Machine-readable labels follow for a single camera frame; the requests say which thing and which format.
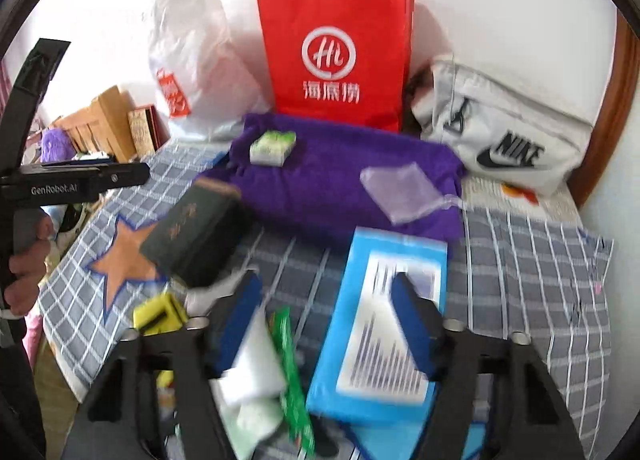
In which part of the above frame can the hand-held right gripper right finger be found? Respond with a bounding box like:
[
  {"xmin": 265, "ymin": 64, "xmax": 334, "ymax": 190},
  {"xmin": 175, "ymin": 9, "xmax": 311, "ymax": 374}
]
[{"xmin": 390, "ymin": 274, "xmax": 586, "ymax": 460}]

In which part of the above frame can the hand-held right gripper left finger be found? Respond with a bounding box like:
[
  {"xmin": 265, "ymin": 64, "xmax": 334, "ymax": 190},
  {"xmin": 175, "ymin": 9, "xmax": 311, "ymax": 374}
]
[{"xmin": 62, "ymin": 270, "xmax": 263, "ymax": 460}]

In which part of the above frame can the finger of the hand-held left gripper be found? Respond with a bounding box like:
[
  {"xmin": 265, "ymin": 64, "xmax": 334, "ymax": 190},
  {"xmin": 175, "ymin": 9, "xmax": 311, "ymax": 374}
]
[{"xmin": 97, "ymin": 162, "xmax": 151, "ymax": 188}]

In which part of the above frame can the white cloth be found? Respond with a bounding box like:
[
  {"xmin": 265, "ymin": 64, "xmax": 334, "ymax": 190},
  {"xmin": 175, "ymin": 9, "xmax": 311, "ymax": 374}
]
[{"xmin": 184, "ymin": 267, "xmax": 251, "ymax": 313}]

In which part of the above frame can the white sponge block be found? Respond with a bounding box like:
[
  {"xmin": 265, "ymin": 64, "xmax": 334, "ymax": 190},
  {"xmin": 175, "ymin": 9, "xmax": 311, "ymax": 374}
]
[{"xmin": 217, "ymin": 307, "xmax": 288, "ymax": 403}]

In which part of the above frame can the blue tissue pack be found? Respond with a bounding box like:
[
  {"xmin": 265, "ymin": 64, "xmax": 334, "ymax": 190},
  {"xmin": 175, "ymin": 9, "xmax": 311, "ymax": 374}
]
[{"xmin": 305, "ymin": 227, "xmax": 448, "ymax": 428}]

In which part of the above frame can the yellow-green snack packet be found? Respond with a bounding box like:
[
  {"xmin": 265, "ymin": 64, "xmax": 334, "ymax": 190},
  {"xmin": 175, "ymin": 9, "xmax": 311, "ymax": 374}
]
[{"xmin": 131, "ymin": 292, "xmax": 188, "ymax": 335}]

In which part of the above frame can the dark green tin box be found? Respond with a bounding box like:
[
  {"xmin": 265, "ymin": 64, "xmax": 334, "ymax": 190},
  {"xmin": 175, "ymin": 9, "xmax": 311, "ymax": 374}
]
[{"xmin": 139, "ymin": 177, "xmax": 253, "ymax": 288}]

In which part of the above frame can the person's left forearm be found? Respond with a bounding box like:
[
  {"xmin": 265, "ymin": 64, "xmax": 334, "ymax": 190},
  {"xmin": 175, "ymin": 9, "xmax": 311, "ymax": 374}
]
[{"xmin": 0, "ymin": 312, "xmax": 47, "ymax": 460}]

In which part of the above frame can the person's left hand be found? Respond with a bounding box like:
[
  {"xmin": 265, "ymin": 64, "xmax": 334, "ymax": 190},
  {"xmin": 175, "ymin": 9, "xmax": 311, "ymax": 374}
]
[{"xmin": 7, "ymin": 214, "xmax": 53, "ymax": 315}]

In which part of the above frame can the purple plush toy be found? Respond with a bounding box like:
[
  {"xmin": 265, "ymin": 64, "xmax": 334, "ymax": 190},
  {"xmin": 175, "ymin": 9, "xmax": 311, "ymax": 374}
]
[{"xmin": 40, "ymin": 129, "xmax": 76, "ymax": 163}]

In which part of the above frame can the brown printed book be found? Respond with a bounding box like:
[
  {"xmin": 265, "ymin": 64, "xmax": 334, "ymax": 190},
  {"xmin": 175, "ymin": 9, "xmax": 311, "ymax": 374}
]
[{"xmin": 127, "ymin": 104, "xmax": 171, "ymax": 158}]

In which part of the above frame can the grey checked star bedsheet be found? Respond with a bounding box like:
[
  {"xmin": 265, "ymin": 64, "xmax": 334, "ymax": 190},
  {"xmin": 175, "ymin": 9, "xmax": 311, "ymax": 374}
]
[{"xmin": 37, "ymin": 140, "xmax": 616, "ymax": 460}]

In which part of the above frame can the white plastic shopping bag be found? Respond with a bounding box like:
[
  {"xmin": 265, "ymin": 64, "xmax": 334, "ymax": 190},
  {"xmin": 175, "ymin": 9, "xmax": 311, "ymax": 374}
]
[{"xmin": 147, "ymin": 0, "xmax": 273, "ymax": 141}]

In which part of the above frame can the green white tissue pack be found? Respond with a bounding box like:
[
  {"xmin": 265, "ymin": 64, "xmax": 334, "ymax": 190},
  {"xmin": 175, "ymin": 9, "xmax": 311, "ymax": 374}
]
[{"xmin": 249, "ymin": 130, "xmax": 297, "ymax": 165}]

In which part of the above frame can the floral quilt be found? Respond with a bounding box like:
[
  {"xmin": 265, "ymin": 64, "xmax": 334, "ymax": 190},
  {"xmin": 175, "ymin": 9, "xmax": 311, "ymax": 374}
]
[{"xmin": 22, "ymin": 310, "xmax": 47, "ymax": 368}]

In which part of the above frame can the white orange printed sheet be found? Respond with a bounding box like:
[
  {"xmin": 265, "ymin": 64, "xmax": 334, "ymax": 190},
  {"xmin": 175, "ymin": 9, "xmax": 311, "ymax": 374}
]
[{"xmin": 462, "ymin": 177, "xmax": 576, "ymax": 221}]

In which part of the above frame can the purple towel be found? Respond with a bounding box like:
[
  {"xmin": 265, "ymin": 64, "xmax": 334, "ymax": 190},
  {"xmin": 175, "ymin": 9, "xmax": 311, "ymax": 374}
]
[{"xmin": 197, "ymin": 112, "xmax": 468, "ymax": 241}]

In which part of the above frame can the grey waist bag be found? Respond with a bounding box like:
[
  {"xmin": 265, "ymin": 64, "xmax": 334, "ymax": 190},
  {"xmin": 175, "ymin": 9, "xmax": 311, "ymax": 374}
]
[{"xmin": 410, "ymin": 54, "xmax": 596, "ymax": 198}]

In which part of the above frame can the red paper bag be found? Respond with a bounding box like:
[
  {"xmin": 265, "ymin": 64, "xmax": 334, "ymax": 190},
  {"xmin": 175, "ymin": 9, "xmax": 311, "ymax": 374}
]
[{"xmin": 256, "ymin": 0, "xmax": 416, "ymax": 133}]

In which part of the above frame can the wooden frame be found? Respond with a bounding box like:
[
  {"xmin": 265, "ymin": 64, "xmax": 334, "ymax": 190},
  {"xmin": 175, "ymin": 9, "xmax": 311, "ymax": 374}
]
[{"xmin": 570, "ymin": 14, "xmax": 640, "ymax": 208}]

